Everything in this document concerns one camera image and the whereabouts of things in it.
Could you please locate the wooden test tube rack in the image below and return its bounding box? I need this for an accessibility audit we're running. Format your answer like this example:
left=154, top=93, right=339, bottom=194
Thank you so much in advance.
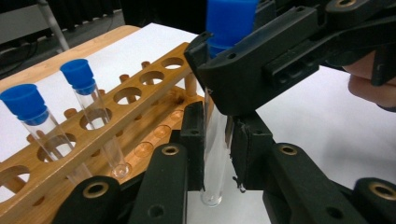
left=0, top=41, right=216, bottom=224

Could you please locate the blue-capped glass test tube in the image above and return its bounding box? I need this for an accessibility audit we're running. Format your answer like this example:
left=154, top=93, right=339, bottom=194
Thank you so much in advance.
left=59, top=58, right=134, bottom=180
left=0, top=83, right=94, bottom=188
left=200, top=0, right=260, bottom=208

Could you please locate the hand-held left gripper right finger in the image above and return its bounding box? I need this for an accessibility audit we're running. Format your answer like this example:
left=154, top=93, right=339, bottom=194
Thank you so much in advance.
left=231, top=111, right=368, bottom=224

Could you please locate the white table mat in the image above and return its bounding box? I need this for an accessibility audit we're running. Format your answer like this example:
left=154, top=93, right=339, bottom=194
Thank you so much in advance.
left=0, top=21, right=396, bottom=224

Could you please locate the grey metal stand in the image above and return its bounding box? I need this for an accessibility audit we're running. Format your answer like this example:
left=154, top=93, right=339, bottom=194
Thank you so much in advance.
left=0, top=0, right=70, bottom=52

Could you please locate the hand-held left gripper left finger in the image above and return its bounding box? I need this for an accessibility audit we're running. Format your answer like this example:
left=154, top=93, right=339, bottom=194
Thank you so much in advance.
left=129, top=101, right=207, bottom=224

